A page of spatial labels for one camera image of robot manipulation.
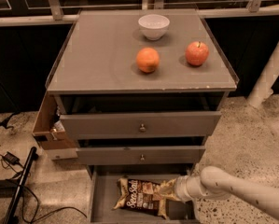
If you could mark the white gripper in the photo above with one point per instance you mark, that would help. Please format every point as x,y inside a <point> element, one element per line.
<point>180,188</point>

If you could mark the brown sea salt chip bag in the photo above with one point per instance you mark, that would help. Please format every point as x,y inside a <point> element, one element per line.
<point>141,195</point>

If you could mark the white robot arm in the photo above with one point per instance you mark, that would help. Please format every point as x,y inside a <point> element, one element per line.
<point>214,183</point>

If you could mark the grey middle drawer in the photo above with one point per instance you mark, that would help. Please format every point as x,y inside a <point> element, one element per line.
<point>139,155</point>

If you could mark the grey drawer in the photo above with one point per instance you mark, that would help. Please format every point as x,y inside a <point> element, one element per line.
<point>106,192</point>
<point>140,125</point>
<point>139,155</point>

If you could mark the grey top drawer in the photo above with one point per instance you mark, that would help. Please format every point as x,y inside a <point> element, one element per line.
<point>140,125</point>

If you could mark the grey bottom drawer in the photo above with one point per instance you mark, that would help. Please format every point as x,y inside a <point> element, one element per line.
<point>106,192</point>

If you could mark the grey drawer cabinet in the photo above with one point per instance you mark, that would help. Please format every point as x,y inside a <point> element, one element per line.
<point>98,74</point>

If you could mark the orange fruit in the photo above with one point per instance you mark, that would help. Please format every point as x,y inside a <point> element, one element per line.
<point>147,60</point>

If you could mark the brown cardboard box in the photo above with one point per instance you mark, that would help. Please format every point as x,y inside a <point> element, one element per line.
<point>49,133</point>

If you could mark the red apple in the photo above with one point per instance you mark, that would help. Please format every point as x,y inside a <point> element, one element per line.
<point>197,53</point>

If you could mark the black pole on floor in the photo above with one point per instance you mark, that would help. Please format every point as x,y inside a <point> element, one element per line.
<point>19,187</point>

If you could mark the black power adapter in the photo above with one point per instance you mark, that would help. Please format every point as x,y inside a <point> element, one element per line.
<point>12,159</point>

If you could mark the white ceramic bowl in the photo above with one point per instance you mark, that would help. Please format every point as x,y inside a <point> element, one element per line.
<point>153,26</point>

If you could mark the metal window railing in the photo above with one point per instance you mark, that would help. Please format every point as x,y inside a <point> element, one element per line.
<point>55,3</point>

